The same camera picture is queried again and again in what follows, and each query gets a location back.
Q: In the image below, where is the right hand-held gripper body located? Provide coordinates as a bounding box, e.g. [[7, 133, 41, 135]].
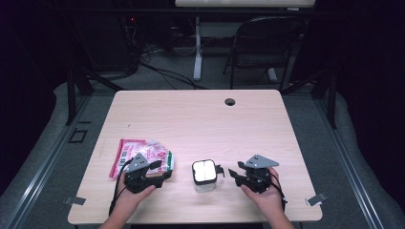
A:
[[237, 154, 280, 195]]

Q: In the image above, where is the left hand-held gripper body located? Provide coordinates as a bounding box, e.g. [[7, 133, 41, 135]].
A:
[[123, 153, 163, 195]]

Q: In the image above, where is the pink and white plastic bag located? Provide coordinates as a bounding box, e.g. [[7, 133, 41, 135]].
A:
[[108, 137, 176, 181]]

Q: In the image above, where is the person's left hand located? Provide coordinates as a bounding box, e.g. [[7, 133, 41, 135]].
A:
[[114, 171, 157, 214]]

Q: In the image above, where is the person's right hand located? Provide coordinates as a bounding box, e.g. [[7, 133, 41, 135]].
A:
[[240, 166, 287, 215]]

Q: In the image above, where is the grey tape strip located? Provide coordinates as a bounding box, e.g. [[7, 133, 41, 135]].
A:
[[64, 196, 87, 206], [305, 192, 328, 207]]

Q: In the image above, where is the black tape square outline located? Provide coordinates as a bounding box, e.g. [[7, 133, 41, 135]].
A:
[[67, 127, 89, 144]]

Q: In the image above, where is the black folding chair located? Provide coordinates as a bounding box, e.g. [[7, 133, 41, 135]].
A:
[[222, 15, 308, 92]]

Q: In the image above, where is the black metal stand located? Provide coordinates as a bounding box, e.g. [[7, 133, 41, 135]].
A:
[[65, 66, 126, 127], [280, 68, 338, 130]]

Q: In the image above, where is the dark box with red light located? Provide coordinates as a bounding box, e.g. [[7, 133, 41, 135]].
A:
[[118, 13, 142, 70]]

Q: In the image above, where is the white desk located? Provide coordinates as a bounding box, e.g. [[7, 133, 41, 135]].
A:
[[174, 0, 316, 83]]

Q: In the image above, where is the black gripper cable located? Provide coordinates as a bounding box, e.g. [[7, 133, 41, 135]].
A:
[[108, 158, 134, 218], [268, 173, 288, 212]]

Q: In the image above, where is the aluminium floor rail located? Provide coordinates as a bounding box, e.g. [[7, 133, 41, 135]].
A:
[[0, 94, 94, 229], [313, 94, 387, 229]]

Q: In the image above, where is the black floor cable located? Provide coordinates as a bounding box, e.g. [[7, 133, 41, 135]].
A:
[[139, 60, 208, 91]]

